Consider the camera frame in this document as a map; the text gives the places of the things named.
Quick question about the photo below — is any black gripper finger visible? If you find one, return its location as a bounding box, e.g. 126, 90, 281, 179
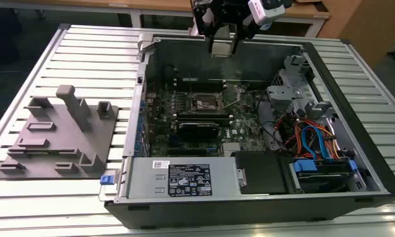
208, 23, 221, 58
230, 23, 251, 55

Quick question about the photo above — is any silver CPU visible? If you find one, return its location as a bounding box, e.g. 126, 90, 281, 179
213, 37, 235, 59

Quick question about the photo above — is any metal socket cover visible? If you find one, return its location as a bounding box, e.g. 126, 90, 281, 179
224, 83, 244, 103

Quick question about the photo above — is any metal locking lever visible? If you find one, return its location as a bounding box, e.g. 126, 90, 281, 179
222, 95, 241, 110

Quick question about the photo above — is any CPU socket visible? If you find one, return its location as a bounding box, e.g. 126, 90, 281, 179
190, 92, 228, 115

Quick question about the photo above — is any black drive bay cover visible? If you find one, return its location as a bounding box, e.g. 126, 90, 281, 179
230, 151, 303, 196

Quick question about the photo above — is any wooden desk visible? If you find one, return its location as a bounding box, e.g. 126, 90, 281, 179
9, 0, 332, 38

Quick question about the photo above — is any metal drive cage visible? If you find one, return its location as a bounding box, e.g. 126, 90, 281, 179
265, 55, 336, 119

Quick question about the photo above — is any black graphics card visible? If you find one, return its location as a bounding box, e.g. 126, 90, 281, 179
176, 120, 221, 143

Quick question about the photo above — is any wooden cabinet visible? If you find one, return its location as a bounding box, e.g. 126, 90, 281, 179
319, 0, 395, 67

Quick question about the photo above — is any green motherboard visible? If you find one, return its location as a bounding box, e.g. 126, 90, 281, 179
144, 79, 273, 158

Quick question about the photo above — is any silver heat sink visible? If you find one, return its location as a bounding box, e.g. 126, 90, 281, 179
221, 142, 244, 152

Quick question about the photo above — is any hard disk in blue carrier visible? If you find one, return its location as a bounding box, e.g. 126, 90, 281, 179
291, 158, 357, 193

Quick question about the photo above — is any grey parts rack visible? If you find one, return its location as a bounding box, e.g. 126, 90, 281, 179
0, 84, 120, 179

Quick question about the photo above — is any silver power supply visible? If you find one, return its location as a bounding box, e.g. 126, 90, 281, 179
126, 157, 241, 199

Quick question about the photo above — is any black PC case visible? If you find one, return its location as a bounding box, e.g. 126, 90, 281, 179
98, 33, 395, 230

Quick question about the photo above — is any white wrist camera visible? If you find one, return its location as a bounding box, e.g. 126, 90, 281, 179
248, 0, 287, 26

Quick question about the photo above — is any blue wire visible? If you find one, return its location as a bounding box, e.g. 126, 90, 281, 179
300, 125, 333, 161

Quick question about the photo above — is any orange yellow wire bundle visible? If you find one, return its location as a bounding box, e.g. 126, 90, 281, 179
283, 118, 349, 161

